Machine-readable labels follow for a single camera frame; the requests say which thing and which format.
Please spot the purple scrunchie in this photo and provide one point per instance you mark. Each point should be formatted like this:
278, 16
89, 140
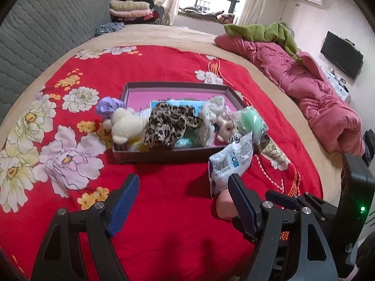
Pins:
110, 106

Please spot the bed with beige sheet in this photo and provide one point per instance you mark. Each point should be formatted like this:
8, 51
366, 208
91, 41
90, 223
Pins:
181, 35

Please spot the green sponge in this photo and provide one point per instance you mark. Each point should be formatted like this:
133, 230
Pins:
250, 123

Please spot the blue patterned cloth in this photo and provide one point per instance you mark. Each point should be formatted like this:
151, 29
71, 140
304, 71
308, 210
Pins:
108, 29

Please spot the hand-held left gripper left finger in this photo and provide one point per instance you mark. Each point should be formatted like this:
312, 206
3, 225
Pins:
123, 207

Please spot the pink folded blanket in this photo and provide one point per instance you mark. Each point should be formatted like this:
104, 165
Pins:
131, 13

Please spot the white blue plastic packet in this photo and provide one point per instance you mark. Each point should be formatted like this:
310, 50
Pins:
231, 158

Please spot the cardboard box with pink base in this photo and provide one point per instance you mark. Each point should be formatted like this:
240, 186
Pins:
140, 96

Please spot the pink quilt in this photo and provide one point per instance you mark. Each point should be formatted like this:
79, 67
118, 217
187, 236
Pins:
307, 93

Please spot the leopard print cloth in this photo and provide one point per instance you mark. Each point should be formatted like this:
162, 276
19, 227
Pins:
170, 123

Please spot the white cabinet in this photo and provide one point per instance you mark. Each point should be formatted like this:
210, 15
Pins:
337, 85

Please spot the pink soft sponge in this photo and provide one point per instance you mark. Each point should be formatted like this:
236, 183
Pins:
225, 207

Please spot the white curtain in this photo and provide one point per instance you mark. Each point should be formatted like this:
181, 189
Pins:
250, 0
168, 0

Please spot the pile of dark clothes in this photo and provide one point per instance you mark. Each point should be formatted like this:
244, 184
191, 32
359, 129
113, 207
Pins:
205, 14

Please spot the grey quilted sofa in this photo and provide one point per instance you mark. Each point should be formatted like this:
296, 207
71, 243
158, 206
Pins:
44, 26

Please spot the black television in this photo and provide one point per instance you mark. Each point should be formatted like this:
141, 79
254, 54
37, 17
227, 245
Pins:
341, 54

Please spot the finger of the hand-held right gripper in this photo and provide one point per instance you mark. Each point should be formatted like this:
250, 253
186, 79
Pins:
281, 199
322, 207

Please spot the cream plush bear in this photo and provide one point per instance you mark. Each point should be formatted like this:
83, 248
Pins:
126, 126

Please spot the dark red clothes pile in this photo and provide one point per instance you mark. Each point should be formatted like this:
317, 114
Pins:
146, 20

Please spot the red floral blanket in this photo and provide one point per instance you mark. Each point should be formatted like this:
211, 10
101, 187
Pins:
175, 187

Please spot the silver crown charm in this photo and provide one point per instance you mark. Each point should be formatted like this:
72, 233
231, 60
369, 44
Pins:
234, 138

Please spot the white lace cloth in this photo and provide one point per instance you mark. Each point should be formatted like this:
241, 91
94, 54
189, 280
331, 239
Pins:
211, 117

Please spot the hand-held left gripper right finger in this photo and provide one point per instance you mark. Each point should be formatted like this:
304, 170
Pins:
243, 207

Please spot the green blanket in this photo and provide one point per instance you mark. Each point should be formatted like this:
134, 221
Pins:
257, 33

